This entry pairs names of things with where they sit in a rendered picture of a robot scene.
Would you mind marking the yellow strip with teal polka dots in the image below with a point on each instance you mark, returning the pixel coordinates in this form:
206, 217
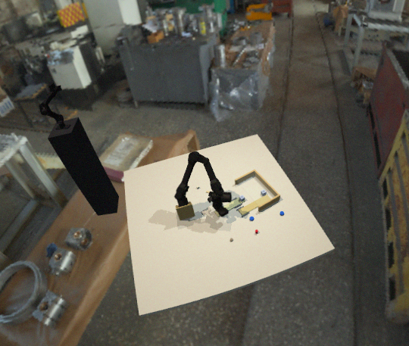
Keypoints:
231, 205

